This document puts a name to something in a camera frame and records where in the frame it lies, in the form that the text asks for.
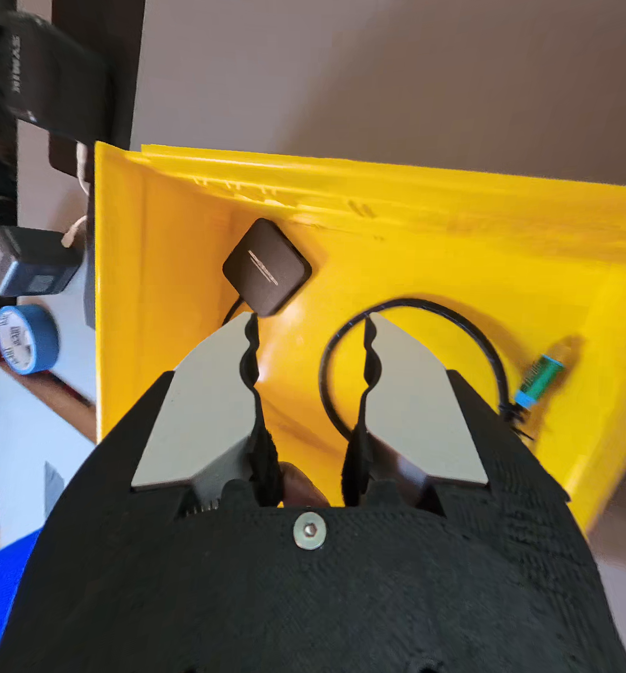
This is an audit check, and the yellow plastic bin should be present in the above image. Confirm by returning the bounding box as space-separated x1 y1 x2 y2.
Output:
93 141 626 534

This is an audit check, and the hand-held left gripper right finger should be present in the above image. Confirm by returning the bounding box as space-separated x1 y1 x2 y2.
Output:
342 311 489 508

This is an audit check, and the black USB hub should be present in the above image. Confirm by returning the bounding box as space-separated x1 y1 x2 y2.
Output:
221 218 312 328

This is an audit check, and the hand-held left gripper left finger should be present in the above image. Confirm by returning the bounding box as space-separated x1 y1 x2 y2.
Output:
130 311 284 508

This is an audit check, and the black power adapter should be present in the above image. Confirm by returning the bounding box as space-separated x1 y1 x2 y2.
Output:
0 226 82 298

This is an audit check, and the black printed box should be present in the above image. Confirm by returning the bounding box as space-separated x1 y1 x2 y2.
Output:
5 11 109 143

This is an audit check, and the blue tape roll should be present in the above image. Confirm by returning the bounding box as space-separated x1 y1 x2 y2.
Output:
0 305 60 375

